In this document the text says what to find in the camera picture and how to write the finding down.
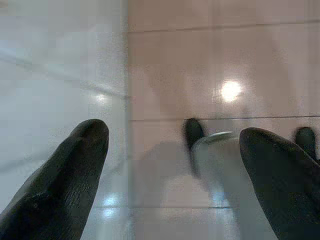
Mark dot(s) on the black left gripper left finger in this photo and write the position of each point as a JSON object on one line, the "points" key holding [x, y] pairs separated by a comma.
{"points": [[55, 190]]}

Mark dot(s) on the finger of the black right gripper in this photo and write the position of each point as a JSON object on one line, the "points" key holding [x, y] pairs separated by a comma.
{"points": [[195, 130], [306, 140]]}

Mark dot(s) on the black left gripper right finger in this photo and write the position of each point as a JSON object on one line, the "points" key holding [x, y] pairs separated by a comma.
{"points": [[285, 185]]}

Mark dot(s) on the translucent grey cup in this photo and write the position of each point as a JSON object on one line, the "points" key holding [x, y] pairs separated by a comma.
{"points": [[217, 162]]}

